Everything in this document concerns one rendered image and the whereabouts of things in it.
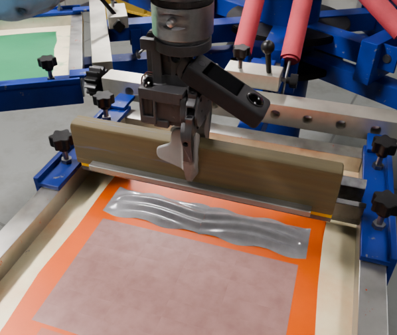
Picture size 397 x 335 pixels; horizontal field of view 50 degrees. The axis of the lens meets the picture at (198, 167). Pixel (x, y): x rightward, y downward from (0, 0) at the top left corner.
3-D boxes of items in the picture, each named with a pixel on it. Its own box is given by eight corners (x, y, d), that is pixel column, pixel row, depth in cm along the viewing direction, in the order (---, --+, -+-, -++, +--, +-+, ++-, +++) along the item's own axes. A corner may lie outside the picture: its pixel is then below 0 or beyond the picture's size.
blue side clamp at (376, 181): (385, 290, 65) (398, 260, 61) (351, 282, 67) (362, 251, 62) (382, 173, 88) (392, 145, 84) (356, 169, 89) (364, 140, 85)
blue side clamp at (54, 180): (64, 212, 79) (57, 183, 75) (41, 207, 80) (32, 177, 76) (133, 128, 101) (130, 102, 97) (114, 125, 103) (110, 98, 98)
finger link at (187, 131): (188, 150, 62) (190, 94, 58) (200, 153, 62) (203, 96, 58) (177, 165, 58) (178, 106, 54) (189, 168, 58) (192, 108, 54)
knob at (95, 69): (107, 104, 103) (103, 76, 98) (86, 101, 104) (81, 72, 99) (121, 90, 108) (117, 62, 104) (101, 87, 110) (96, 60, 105)
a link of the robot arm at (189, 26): (222, -7, 52) (201, 14, 46) (220, 30, 55) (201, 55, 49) (164, -12, 54) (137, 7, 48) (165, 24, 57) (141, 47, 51)
